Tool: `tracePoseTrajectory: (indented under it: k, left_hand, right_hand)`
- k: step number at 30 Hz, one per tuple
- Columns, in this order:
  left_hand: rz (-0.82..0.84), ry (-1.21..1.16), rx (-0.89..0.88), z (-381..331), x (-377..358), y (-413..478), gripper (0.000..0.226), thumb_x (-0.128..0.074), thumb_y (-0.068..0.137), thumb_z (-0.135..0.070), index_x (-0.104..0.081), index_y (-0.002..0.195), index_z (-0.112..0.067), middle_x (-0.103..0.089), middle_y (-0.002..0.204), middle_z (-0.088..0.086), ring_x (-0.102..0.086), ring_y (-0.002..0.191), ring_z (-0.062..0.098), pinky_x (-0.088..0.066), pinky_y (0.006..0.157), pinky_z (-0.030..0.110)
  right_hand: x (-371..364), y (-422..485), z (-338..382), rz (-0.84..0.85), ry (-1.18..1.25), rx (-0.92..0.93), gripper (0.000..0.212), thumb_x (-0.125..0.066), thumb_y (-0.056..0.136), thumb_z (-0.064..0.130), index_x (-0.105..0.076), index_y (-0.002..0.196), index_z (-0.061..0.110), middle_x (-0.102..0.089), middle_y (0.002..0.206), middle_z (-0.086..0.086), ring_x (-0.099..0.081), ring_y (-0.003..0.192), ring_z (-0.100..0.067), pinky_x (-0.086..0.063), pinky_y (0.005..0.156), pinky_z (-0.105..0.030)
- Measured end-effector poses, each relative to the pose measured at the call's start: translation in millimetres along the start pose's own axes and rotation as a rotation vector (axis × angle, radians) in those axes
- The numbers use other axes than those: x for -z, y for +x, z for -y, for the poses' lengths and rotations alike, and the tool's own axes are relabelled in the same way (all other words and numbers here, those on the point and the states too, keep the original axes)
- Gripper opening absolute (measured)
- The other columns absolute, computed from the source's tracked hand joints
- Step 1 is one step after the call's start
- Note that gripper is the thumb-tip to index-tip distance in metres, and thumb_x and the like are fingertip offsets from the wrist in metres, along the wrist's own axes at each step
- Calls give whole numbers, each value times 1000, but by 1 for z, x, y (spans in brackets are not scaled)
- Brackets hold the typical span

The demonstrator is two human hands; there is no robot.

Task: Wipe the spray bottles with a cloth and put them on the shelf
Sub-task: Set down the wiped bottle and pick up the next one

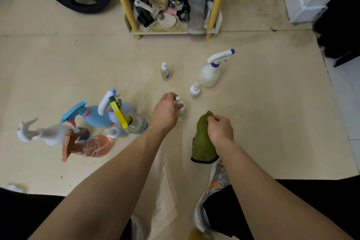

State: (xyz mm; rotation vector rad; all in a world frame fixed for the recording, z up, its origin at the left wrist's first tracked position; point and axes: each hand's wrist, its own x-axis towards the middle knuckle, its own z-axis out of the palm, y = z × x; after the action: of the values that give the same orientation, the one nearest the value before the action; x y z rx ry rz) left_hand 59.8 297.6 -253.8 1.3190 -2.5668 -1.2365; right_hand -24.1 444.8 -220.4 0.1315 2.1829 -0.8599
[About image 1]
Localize person's right hand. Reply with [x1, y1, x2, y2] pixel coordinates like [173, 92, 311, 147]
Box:
[207, 114, 235, 151]

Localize person's left hand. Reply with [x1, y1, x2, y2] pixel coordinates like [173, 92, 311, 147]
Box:
[150, 92, 184, 135]

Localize green microfibre cloth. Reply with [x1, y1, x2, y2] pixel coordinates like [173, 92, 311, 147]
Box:
[190, 111, 220, 164]

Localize clear bottle yellow green sprayer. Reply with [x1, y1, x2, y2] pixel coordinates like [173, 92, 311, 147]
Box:
[109, 96, 149, 136]

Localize round white bottle blue-tipped sprayer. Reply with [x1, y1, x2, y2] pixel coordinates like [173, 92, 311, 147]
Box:
[198, 48, 236, 89]

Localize pale blue bottle white sprayer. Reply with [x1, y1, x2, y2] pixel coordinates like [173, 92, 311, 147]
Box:
[97, 88, 135, 125]

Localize blue spray bottle pink trigger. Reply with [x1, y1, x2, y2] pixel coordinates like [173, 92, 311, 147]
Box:
[60, 99, 114, 130]

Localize orange spray bottle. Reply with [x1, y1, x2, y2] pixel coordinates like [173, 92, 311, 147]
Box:
[61, 129, 114, 162]

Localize white spray bottle teal label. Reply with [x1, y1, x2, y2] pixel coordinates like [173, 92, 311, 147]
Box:
[16, 117, 91, 147]

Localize white shelf yellow poles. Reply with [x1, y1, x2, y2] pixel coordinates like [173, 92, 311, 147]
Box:
[106, 0, 232, 41]

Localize person's left forearm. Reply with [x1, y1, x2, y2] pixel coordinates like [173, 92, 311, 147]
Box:
[28, 127, 167, 240]

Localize person's right forearm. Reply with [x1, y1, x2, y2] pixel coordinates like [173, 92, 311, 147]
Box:
[216, 141, 355, 240]

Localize person's right grey shoe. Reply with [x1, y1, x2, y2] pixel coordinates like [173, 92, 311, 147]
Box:
[192, 159, 232, 240]

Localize person's grey shoe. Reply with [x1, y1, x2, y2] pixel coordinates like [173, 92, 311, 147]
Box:
[130, 214, 150, 240]
[192, 159, 232, 240]

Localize person's left grey shoe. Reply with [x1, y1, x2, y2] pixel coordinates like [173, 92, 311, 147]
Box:
[130, 214, 150, 240]

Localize white round disc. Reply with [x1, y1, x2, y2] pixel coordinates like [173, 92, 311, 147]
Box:
[156, 12, 177, 29]

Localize black clip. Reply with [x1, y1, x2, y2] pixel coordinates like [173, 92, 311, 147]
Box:
[135, 6, 155, 28]

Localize white plastic strip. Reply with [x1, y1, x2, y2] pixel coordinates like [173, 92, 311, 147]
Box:
[203, 0, 214, 29]

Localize white plastic scoop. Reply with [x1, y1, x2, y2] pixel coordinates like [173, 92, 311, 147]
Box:
[133, 0, 161, 17]

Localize crumpled white tissue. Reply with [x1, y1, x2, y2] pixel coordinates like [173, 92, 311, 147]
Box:
[5, 183, 26, 194]

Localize black shorts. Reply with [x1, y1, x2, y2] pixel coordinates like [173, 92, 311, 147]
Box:
[0, 175, 360, 240]

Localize black ring grip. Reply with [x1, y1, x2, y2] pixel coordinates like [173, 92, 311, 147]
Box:
[176, 1, 191, 23]

